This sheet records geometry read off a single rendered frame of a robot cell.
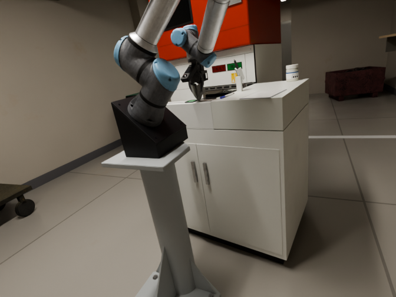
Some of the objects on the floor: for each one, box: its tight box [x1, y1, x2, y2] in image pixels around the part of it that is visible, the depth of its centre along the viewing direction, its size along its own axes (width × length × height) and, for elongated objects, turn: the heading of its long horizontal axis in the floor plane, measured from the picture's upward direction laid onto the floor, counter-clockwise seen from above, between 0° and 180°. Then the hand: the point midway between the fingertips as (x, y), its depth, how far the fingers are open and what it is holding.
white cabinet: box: [174, 103, 309, 265], centre depth 163 cm, size 64×96×82 cm, turn 79°
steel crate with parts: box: [325, 66, 386, 101], centre depth 496 cm, size 87×104×61 cm
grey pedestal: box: [101, 142, 221, 297], centre depth 106 cm, size 51×44×82 cm
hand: (198, 98), depth 122 cm, fingers closed
